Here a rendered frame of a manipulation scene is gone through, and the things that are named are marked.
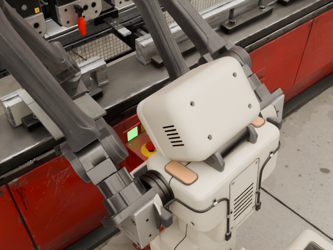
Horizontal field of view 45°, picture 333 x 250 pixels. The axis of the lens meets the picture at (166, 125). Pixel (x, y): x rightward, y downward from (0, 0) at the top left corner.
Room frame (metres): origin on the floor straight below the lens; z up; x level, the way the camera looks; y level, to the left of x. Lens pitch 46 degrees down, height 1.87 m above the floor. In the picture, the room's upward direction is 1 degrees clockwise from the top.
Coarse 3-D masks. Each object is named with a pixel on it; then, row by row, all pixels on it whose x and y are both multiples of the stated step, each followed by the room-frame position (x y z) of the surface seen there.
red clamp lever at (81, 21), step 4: (76, 4) 1.12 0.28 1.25; (76, 8) 1.10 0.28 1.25; (80, 8) 1.10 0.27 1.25; (80, 12) 1.09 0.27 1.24; (80, 16) 1.10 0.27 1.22; (80, 20) 1.10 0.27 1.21; (84, 20) 1.11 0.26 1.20; (80, 24) 1.10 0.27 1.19; (84, 24) 1.10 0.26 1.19; (80, 28) 1.10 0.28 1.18; (84, 28) 1.10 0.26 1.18; (80, 32) 1.10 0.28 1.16; (84, 32) 1.10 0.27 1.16
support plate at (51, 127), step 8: (24, 96) 0.97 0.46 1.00; (88, 96) 0.98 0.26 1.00; (32, 104) 0.93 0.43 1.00; (80, 104) 0.94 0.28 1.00; (88, 104) 0.94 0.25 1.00; (96, 104) 0.94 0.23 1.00; (32, 112) 0.91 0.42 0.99; (40, 112) 0.90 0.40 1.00; (88, 112) 0.90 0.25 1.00; (96, 112) 0.90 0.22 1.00; (104, 112) 0.90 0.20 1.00; (40, 120) 0.86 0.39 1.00; (48, 120) 0.86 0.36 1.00; (48, 128) 0.83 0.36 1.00; (56, 128) 0.83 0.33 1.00; (56, 136) 0.80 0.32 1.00
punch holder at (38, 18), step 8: (8, 0) 1.01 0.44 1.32; (16, 0) 1.02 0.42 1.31; (24, 0) 1.03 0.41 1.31; (32, 0) 1.05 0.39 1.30; (16, 8) 1.02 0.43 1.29; (24, 8) 1.03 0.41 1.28; (32, 8) 1.04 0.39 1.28; (40, 8) 1.06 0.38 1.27; (24, 16) 1.03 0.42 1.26; (32, 16) 1.04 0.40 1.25; (40, 16) 1.05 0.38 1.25; (32, 24) 1.03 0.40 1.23; (40, 24) 1.05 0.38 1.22; (40, 32) 1.05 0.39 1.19
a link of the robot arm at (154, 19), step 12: (132, 0) 1.07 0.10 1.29; (144, 0) 1.04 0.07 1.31; (156, 0) 1.06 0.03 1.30; (144, 12) 1.04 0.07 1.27; (156, 12) 1.04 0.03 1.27; (156, 24) 1.01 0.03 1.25; (156, 36) 1.01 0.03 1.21; (168, 36) 1.01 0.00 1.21; (168, 48) 0.99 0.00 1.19; (168, 60) 0.97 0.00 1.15; (180, 60) 0.98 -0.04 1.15; (168, 72) 0.97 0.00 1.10; (180, 72) 0.95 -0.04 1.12
